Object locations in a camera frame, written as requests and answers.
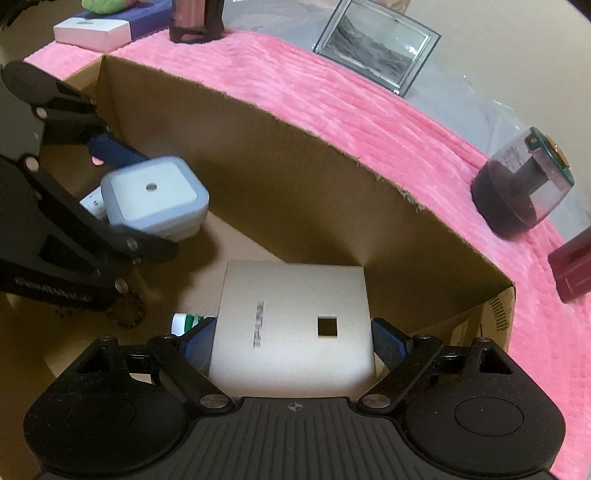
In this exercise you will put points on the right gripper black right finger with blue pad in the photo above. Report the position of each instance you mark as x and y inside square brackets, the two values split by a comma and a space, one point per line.
[407, 358]

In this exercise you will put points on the pink fluffy blanket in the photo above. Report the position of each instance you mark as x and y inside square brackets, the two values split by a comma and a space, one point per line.
[549, 339]

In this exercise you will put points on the white square night light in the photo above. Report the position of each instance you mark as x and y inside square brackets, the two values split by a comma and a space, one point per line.
[161, 196]

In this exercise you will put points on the gold router box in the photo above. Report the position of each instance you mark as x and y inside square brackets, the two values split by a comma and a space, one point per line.
[293, 330]

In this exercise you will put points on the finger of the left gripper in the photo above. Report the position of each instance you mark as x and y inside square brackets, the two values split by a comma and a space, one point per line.
[37, 109]
[138, 245]

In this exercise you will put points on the green white small bottle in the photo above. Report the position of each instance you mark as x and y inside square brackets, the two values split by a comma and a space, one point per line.
[184, 322]

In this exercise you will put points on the white remote control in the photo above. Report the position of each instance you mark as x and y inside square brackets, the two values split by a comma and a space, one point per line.
[93, 202]

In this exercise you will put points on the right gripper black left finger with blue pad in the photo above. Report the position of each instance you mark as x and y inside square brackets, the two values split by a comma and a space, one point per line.
[183, 362]

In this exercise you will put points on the glass jar dark base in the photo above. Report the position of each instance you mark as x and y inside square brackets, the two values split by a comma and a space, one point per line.
[521, 184]

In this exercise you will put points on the purple book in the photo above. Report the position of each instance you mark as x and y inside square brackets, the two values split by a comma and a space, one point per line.
[143, 19]

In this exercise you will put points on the sand picture frame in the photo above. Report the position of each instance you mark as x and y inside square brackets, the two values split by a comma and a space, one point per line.
[377, 42]

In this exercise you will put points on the green pink plush toy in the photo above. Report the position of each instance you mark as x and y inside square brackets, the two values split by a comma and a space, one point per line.
[108, 7]

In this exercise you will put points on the brown cardboard box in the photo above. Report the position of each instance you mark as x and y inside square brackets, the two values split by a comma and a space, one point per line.
[294, 195]

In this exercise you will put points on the white flat box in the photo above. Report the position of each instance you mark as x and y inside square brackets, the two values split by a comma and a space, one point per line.
[100, 35]

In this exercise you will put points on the dark red thermos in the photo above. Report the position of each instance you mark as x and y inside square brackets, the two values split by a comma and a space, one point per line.
[571, 267]

